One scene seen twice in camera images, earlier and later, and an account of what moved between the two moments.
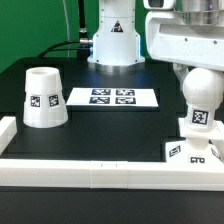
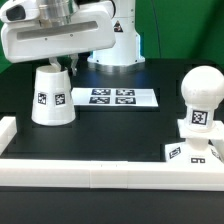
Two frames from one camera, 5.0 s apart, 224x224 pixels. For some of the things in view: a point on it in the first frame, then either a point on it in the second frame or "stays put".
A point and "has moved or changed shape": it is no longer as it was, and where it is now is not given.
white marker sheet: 116,97 stays put
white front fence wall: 106,174 stays put
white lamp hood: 44,104 has moved or changed shape
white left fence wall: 8,128 stays put
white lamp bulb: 203,91 stays put
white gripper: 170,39 → 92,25
